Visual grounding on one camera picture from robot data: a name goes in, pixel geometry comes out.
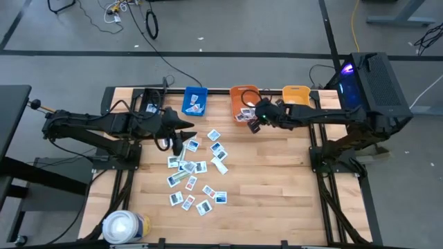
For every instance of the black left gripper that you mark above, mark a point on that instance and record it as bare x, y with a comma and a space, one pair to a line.
171, 128

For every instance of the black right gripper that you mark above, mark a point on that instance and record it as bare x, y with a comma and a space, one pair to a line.
266, 112

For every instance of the white packet blue print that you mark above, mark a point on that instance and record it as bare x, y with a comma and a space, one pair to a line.
188, 167
173, 181
220, 196
192, 145
217, 147
214, 135
151, 108

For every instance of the white packet dark print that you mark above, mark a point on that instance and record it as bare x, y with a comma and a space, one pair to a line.
246, 111
200, 167
166, 142
176, 198
221, 155
203, 207
250, 117
172, 162
239, 117

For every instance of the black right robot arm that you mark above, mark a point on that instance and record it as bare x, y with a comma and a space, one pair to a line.
328, 115

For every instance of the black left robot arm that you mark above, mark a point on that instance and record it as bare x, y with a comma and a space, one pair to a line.
104, 124

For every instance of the orange plastic bin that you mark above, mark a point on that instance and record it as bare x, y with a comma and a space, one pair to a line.
237, 100

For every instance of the yellow plastic bin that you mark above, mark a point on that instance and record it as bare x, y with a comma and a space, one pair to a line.
296, 93

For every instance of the blue plastic bin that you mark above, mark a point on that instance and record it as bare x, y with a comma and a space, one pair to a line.
200, 93

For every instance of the black mesh basket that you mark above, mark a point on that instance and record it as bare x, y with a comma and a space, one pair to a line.
154, 95

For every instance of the black computer tower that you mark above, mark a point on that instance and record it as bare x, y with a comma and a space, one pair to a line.
377, 90

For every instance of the white tub yellow label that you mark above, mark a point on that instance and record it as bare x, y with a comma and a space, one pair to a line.
121, 226

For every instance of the black round knob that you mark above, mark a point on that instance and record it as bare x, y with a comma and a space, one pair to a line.
35, 104

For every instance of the desk with grey legs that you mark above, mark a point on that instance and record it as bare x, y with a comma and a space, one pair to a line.
401, 19

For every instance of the black desk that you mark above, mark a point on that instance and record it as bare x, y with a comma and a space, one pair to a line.
12, 110

